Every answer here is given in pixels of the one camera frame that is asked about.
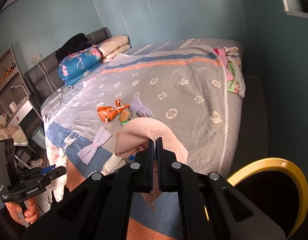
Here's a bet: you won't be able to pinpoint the pink perforated cloth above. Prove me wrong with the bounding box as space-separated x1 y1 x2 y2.
112 118 194 209

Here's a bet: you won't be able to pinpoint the yellow rim trash bin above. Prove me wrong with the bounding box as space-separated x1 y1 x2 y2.
227 158 308 239

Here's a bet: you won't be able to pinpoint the person's left hand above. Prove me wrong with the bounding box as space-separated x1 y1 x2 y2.
5 198 40 225

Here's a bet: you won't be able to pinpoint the pale green waste bin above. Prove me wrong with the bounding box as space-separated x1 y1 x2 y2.
31 125 46 150

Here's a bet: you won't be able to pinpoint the white crumpled cloth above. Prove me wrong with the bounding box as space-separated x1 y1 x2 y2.
101 153 126 176

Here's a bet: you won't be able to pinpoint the lilac bow shaped cloth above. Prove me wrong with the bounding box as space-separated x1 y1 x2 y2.
77 127 112 165

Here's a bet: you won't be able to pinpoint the green snack packet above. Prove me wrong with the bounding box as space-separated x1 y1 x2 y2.
119 108 139 126

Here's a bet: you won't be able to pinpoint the purple knitted cloth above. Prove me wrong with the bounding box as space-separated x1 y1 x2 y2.
130 96 152 118

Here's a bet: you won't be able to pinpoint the bear pattern cushion chair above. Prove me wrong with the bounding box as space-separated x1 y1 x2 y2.
0 114 28 146

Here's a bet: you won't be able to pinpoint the orange snack wrapper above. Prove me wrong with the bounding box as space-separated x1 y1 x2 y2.
97 99 130 124

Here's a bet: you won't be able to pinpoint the grey patterned bed sheet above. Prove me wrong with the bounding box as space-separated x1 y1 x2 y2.
40 37 246 205

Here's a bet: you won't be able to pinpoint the white bedside shelf unit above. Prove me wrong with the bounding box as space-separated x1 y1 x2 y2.
0 46 42 139

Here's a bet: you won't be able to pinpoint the white desk lamp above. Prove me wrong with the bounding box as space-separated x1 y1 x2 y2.
10 85 29 98

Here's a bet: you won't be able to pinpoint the grey padded headboard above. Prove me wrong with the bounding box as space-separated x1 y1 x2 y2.
24 27 112 103

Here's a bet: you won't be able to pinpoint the blue floral folded quilt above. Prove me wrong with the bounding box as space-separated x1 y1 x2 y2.
58 46 102 86

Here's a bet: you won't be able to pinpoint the beige folded quilt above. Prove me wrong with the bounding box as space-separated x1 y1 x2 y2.
98 35 131 62

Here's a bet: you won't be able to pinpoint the colourful folded clothes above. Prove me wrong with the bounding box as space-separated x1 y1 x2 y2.
214 47 246 98

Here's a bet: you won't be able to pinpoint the black clothing pile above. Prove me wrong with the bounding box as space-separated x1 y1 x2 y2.
55 33 92 63

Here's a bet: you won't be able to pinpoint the white charging cable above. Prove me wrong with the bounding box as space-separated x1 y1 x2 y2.
35 60 72 106

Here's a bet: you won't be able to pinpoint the wall power socket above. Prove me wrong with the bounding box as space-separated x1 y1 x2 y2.
32 54 42 64

